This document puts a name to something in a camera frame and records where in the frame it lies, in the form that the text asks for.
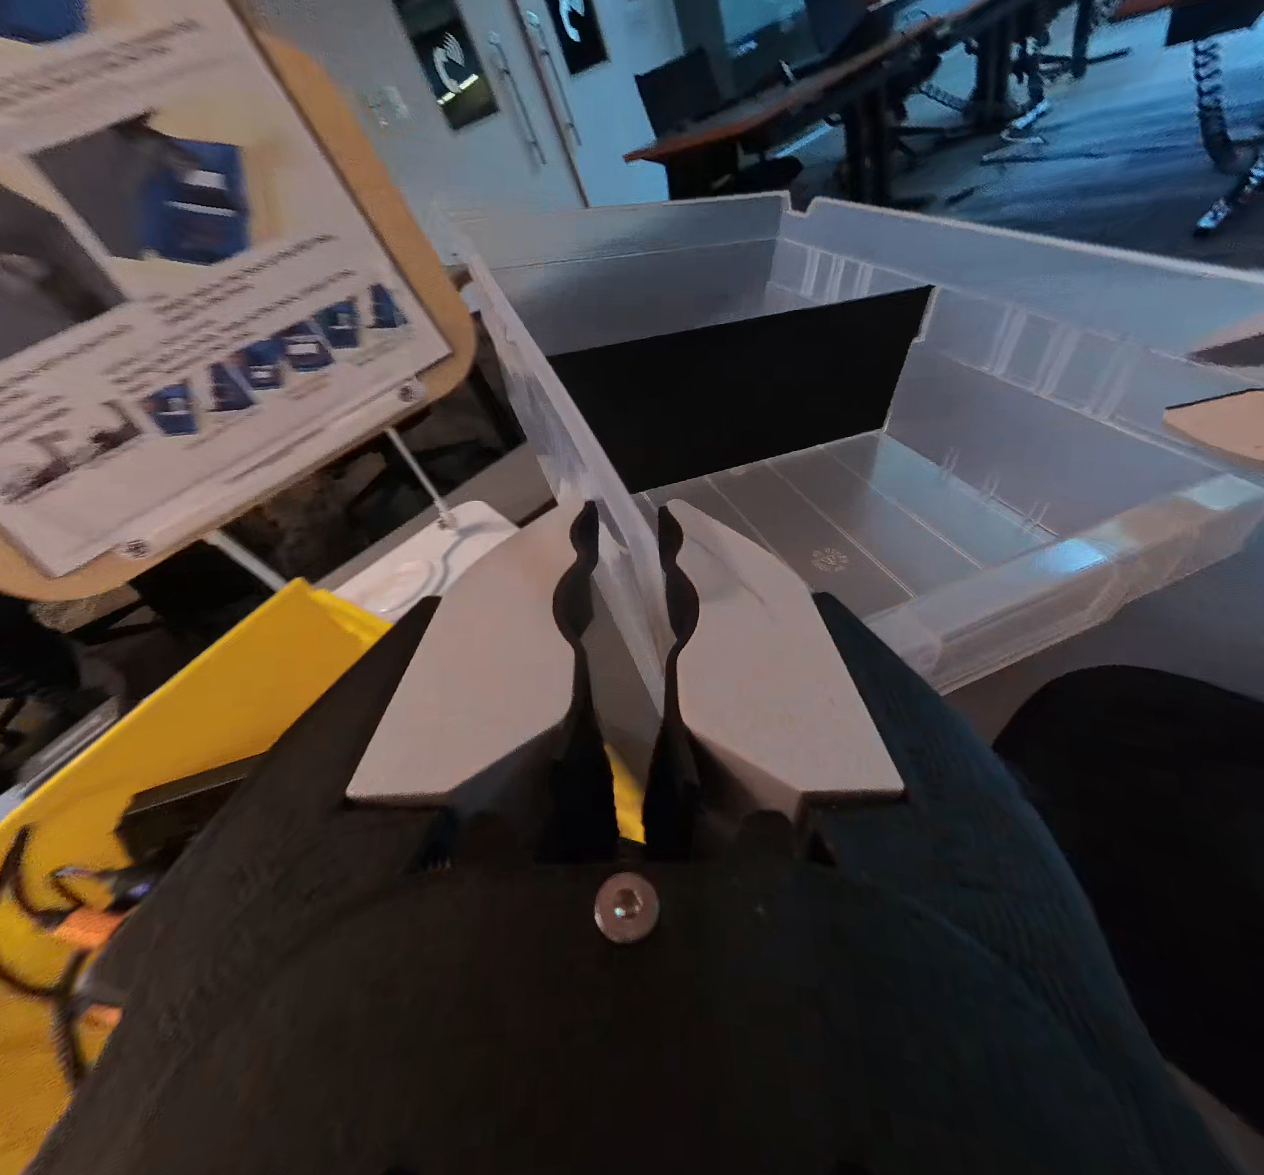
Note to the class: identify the black bin divider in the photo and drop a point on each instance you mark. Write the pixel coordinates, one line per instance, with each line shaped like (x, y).
(740, 385)

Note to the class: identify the tan cardboard sheet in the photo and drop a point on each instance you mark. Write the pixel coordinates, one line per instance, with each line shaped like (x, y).
(1225, 424)

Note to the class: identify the instruction sheet board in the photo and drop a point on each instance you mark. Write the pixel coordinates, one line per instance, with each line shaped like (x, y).
(197, 256)

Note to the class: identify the black office chair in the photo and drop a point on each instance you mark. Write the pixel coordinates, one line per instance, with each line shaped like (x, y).
(681, 88)

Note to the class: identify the clear plastic bin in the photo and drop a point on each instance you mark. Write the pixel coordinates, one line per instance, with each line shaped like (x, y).
(988, 464)

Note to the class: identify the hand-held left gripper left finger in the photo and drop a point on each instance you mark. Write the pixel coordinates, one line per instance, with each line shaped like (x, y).
(473, 701)

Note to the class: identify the black mesh wrist rest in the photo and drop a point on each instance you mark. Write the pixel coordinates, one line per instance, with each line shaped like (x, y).
(1135, 849)

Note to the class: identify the white phone booth door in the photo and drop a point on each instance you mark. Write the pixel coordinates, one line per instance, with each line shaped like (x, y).
(567, 10)

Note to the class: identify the yellow plastic bin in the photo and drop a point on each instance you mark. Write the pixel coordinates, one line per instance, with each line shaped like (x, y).
(216, 701)

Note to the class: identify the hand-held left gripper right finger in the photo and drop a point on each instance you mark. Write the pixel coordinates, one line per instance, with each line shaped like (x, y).
(779, 701)

